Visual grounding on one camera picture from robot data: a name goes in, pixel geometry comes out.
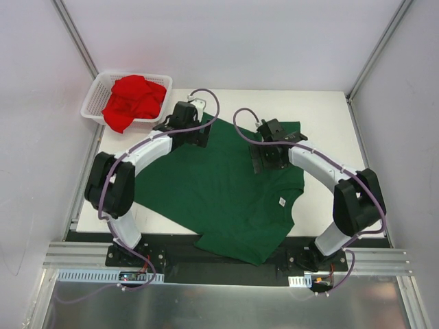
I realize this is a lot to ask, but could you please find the green t shirt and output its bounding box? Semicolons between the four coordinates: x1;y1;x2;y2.
134;119;305;265

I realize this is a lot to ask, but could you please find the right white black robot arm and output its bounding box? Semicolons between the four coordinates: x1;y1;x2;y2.
249;119;385;271

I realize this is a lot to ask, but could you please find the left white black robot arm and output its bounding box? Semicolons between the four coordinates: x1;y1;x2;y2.
84;97;212;267

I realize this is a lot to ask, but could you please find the red t shirt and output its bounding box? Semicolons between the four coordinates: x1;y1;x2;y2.
102;75;167;134

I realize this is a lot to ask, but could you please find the white plastic basket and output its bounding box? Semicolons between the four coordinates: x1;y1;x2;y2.
80;71;173;131

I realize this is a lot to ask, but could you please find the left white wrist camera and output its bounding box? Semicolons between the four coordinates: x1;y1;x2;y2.
187;95;206;117

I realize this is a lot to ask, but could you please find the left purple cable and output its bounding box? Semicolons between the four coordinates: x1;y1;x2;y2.
97;88;220;292

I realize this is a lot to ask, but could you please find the purple cable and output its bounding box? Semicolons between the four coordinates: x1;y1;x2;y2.
97;88;220;292
233;108;388;299

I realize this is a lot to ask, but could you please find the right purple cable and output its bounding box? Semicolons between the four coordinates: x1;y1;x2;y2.
233;108;388;299

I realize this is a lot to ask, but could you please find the right slotted cable duct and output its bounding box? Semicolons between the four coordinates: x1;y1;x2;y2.
288;275;312;288

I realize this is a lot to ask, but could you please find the slotted cable duct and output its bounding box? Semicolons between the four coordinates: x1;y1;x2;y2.
57;269;165;284
288;275;312;288

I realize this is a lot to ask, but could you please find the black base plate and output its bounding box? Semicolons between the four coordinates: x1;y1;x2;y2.
104;232;354;284

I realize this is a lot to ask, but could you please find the aluminium rail frame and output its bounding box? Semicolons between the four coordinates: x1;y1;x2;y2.
43;219;416;275

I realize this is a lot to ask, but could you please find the left aluminium corner post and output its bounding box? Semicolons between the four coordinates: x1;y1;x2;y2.
51;0;99;79

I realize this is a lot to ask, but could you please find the aluminium corner post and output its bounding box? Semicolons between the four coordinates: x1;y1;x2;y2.
345;0;414;102
51;0;99;79

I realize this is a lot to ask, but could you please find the left slotted cable duct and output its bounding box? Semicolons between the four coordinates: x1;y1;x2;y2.
57;269;165;284

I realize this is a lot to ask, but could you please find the right aluminium corner post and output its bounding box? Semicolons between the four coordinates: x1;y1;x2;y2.
345;0;414;102

